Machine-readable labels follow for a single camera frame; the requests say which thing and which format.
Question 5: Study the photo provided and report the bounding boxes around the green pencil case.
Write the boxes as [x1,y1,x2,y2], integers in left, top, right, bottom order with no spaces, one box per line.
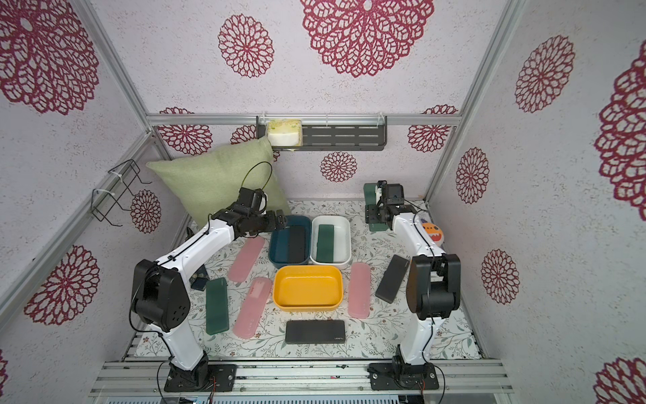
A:
[363,183,389,232]
[316,224,335,264]
[205,278,230,336]

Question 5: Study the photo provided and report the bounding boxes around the pink pencil case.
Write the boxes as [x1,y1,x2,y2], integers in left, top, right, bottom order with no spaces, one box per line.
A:
[233,277,273,339]
[227,237,265,284]
[348,263,371,319]

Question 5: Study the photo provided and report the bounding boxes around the black pencil case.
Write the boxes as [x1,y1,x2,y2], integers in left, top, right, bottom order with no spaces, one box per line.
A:
[285,320,346,345]
[287,227,308,264]
[375,254,410,304]

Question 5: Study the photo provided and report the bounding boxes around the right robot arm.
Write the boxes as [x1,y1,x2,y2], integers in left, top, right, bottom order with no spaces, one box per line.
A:
[363,180,461,385]

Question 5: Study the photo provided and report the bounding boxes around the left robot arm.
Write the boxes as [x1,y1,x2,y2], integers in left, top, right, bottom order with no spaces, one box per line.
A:
[130,188,287,379]

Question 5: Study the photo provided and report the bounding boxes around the dark teal storage box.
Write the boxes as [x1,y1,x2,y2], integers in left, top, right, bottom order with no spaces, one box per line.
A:
[268,215,312,269]

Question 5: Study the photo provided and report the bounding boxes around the white storage box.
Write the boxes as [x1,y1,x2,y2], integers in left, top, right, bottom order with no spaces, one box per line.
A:
[310,215,353,269]

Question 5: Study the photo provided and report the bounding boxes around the yellow storage box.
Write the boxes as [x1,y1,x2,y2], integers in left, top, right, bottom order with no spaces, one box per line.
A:
[273,265,344,312]

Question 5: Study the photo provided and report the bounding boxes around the black pencil case front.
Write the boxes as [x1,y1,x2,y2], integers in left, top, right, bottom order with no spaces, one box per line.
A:
[285,320,346,345]

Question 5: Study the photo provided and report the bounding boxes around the orange shark plush toy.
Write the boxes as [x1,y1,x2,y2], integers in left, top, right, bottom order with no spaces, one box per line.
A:
[422,220,444,247]

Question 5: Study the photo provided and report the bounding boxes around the light green pillow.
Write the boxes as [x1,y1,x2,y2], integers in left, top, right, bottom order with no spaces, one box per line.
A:
[146,138,291,227]

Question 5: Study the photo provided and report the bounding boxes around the yellow white sponge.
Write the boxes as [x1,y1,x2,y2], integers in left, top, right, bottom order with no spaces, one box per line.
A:
[266,119,303,147]

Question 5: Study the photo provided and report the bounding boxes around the floral table mat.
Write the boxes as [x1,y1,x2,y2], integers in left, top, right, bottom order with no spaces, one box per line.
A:
[128,200,483,360]

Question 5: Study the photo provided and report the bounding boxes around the dark wall shelf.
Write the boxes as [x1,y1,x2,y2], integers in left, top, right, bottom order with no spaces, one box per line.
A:
[255,114,388,152]

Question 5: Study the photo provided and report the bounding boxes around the black wire wall rack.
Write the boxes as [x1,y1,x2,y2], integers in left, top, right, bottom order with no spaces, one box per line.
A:
[89,158,152,227]

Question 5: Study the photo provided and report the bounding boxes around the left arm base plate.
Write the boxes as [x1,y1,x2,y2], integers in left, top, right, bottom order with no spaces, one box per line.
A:
[163,365,237,393]

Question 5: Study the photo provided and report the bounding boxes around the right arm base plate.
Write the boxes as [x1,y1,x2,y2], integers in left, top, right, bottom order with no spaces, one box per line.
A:
[367,363,442,391]

